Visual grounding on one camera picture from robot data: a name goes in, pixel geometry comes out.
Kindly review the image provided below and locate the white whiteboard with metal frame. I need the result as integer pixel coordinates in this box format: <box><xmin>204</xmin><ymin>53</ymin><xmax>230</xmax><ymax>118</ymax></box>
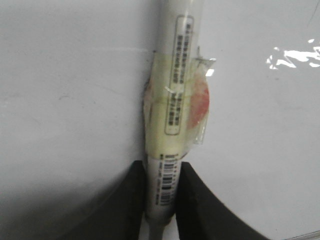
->
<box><xmin>0</xmin><ymin>0</ymin><xmax>320</xmax><ymax>240</ymax></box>

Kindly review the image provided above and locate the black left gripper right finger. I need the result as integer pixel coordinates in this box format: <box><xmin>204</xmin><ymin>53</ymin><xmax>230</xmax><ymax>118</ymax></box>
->
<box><xmin>175</xmin><ymin>162</ymin><xmax>267</xmax><ymax>240</ymax></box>

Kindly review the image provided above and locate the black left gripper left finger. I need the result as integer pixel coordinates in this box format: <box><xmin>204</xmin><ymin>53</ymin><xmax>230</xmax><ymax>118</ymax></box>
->
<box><xmin>59</xmin><ymin>160</ymin><xmax>146</xmax><ymax>240</ymax></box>

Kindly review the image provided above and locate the white taped whiteboard marker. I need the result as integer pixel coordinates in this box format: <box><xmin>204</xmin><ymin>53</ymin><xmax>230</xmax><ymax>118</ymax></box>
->
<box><xmin>143</xmin><ymin>0</ymin><xmax>215</xmax><ymax>240</ymax></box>

